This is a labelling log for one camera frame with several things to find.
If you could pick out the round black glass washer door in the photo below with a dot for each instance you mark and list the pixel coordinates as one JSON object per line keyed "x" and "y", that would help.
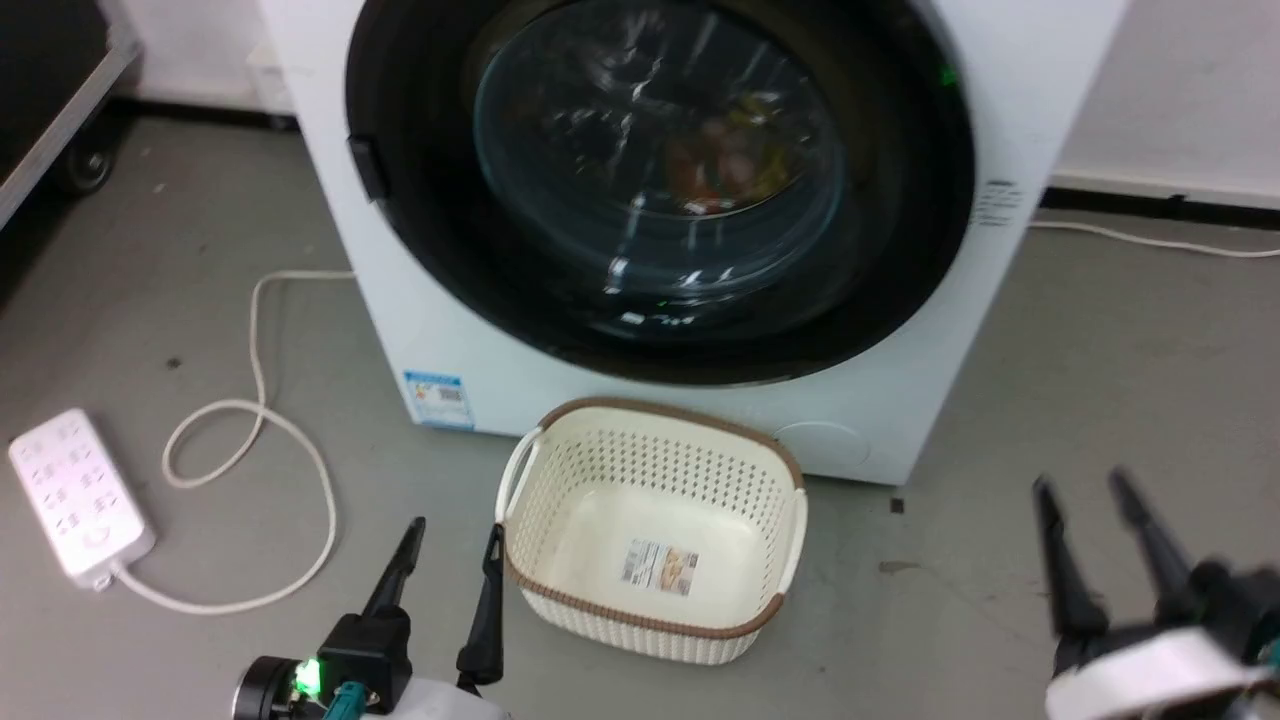
{"x": 650, "y": 180}

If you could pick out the black caster wheel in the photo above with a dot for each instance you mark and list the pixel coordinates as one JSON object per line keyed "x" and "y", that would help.
{"x": 88, "y": 165}

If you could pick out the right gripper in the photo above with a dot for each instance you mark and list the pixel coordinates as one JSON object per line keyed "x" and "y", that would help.
{"x": 1150, "y": 675}

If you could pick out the white power strip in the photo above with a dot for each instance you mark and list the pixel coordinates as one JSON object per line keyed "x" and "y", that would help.
{"x": 75, "y": 495}

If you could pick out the round white filter cover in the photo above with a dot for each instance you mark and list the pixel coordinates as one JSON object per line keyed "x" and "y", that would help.
{"x": 820, "y": 446}

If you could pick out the cream perforated laundry basket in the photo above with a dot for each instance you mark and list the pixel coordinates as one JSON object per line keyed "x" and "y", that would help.
{"x": 600, "y": 455}

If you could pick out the black wheeled cart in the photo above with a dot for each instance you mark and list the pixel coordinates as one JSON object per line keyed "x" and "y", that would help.
{"x": 40, "y": 80}

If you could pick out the paper product label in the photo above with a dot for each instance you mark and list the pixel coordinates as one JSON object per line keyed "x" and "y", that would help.
{"x": 659, "y": 567}

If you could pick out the blue energy label sticker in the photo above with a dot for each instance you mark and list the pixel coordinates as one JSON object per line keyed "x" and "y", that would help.
{"x": 438, "y": 400}

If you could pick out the white front-load washing machine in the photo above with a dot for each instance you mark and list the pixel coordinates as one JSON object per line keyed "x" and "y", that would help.
{"x": 450, "y": 330}

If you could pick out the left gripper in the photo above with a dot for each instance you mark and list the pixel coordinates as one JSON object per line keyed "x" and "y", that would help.
{"x": 440, "y": 705}

